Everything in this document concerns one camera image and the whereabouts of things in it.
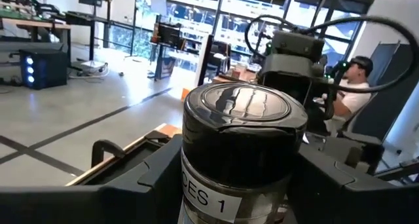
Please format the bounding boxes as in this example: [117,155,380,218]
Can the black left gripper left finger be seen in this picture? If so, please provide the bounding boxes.
[0,134,183,224]

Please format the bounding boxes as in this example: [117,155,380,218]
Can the thin black looped cable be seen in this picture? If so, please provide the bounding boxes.
[244,14,297,58]

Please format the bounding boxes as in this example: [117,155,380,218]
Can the blue partition panel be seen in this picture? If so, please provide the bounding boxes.
[355,42,419,141]

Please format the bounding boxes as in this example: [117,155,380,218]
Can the black table clamp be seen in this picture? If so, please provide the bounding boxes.
[90,139,127,168]

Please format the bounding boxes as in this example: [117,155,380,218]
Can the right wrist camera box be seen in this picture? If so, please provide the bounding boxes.
[270,29,325,63]

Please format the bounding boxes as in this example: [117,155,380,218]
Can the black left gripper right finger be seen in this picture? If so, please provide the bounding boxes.
[283,141,419,224]

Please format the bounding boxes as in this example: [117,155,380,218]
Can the wooden desk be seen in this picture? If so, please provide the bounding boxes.
[0,16,72,64]

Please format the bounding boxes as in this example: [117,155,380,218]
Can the thick black looped cable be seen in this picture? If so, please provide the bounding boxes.
[299,14,419,94]

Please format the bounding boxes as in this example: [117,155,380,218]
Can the black computer tower blue lights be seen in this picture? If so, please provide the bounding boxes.
[18,48,69,90]

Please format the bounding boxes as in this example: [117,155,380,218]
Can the person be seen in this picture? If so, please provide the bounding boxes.
[322,55,374,136]

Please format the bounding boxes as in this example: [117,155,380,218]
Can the black-lid spice jar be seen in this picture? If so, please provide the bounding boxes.
[177,82,308,224]

